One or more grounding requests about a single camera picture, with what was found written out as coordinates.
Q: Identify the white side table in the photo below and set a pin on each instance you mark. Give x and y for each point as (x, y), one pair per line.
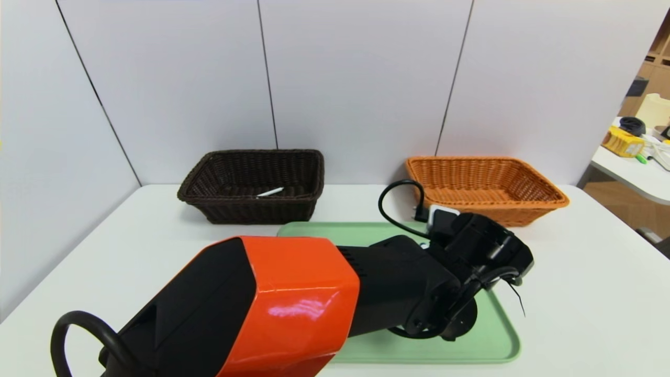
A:
(628, 175)

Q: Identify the dark table leg base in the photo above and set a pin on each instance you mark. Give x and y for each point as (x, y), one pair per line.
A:
(657, 243)

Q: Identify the cream plastic container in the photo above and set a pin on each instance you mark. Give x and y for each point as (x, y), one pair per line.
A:
(654, 110)

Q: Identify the dark brown wicker basket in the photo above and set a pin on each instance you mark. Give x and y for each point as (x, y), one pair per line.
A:
(246, 209)

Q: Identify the pile of white items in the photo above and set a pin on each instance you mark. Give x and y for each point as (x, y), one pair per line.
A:
(660, 152)

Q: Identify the orange and black left arm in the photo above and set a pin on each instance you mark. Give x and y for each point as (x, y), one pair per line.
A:
(293, 293)

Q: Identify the small white pen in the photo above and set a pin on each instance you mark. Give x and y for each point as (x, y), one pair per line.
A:
(270, 192)

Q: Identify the light green plastic tray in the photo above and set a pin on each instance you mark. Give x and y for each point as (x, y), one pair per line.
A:
(494, 340)

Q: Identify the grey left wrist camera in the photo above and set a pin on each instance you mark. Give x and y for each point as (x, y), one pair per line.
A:
(444, 215)

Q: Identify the orange wicker basket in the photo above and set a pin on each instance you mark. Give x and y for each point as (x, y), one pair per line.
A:
(481, 183)

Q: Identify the small green marker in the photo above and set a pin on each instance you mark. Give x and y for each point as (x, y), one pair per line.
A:
(641, 158)

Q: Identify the black tape roll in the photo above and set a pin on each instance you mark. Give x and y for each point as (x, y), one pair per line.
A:
(632, 125)

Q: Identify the wooden shelf unit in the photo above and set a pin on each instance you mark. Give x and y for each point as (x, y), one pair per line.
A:
(657, 68)

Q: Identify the yellow box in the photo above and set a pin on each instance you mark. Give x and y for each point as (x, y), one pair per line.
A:
(623, 142)

